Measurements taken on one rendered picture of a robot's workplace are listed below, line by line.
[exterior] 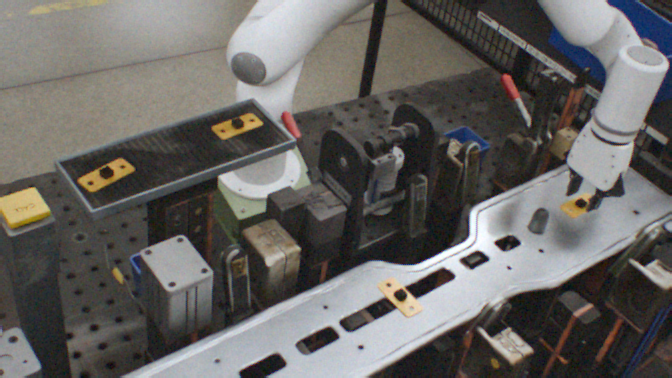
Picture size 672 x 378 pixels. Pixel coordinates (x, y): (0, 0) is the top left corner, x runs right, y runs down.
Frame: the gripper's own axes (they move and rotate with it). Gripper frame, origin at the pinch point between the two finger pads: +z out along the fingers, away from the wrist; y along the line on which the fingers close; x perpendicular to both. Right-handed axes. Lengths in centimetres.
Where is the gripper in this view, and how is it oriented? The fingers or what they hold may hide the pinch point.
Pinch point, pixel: (584, 194)
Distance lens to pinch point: 168.4
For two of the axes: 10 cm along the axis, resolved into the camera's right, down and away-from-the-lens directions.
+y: 5.9, 5.9, -5.6
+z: -1.3, 7.5, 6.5
